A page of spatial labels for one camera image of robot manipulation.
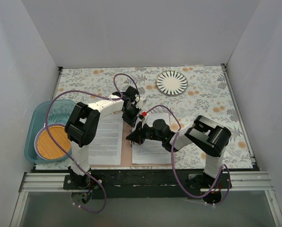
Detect printed paper sheet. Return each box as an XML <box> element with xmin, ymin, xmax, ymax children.
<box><xmin>132</xmin><ymin>113</ymin><xmax>171</xmax><ymax>165</ymax></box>
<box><xmin>88</xmin><ymin>114</ymin><xmax>123</xmax><ymax>166</ymax></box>

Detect pink file folder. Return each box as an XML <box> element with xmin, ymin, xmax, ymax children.
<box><xmin>90</xmin><ymin>122</ymin><xmax>171</xmax><ymax>167</ymax></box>

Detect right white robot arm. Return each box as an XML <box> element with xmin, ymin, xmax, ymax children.
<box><xmin>126</xmin><ymin>115</ymin><xmax>231</xmax><ymax>188</ymax></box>

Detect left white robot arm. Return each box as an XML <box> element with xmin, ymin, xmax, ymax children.
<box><xmin>65</xmin><ymin>86</ymin><xmax>146</xmax><ymax>189</ymax></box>

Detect floral tablecloth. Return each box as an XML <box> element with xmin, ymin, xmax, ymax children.
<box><xmin>35</xmin><ymin>66</ymin><xmax>254</xmax><ymax>170</ymax></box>

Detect white plate blue stripes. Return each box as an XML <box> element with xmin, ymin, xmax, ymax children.
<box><xmin>156</xmin><ymin>70</ymin><xmax>188</xmax><ymax>96</ymax></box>

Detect teal plastic tray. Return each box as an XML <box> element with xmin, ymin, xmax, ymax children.
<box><xmin>24</xmin><ymin>99</ymin><xmax>75</xmax><ymax>163</ymax></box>

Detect orange woven coaster dish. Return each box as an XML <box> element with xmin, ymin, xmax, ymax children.
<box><xmin>34</xmin><ymin>123</ymin><xmax>71</xmax><ymax>161</ymax></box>

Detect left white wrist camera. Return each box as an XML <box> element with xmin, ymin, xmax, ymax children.
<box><xmin>136</xmin><ymin>97</ymin><xmax>147</xmax><ymax>108</ymax></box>

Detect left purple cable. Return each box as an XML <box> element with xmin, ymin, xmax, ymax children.
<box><xmin>44</xmin><ymin>73</ymin><xmax>141</xmax><ymax>213</ymax></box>

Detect purple cable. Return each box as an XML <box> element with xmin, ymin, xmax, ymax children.
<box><xmin>145</xmin><ymin>105</ymin><xmax>231</xmax><ymax>199</ymax></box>
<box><xmin>44</xmin><ymin>73</ymin><xmax>141</xmax><ymax>213</ymax></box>

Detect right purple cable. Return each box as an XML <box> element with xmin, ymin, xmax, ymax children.
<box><xmin>145</xmin><ymin>105</ymin><xmax>231</xmax><ymax>199</ymax></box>

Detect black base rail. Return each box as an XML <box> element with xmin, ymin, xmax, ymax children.
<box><xmin>63</xmin><ymin>169</ymin><xmax>229</xmax><ymax>200</ymax></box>

